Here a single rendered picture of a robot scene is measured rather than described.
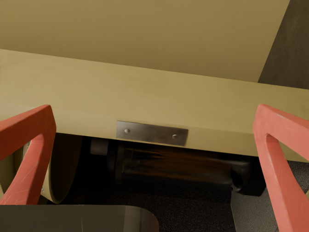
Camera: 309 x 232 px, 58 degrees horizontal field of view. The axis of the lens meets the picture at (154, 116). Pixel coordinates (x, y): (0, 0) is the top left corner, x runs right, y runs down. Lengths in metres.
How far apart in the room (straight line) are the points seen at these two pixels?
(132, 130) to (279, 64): 0.44
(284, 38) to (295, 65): 0.09
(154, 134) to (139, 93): 0.05
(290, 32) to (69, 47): 0.50
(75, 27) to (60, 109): 0.45
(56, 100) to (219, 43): 0.49
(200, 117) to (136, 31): 0.43
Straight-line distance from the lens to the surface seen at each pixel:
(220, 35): 0.70
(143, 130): 0.28
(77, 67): 0.35
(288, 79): 0.60
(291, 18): 0.65
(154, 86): 0.32
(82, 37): 0.72
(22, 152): 0.40
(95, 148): 0.44
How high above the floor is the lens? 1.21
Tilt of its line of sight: 2 degrees down
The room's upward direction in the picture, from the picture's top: 83 degrees counter-clockwise
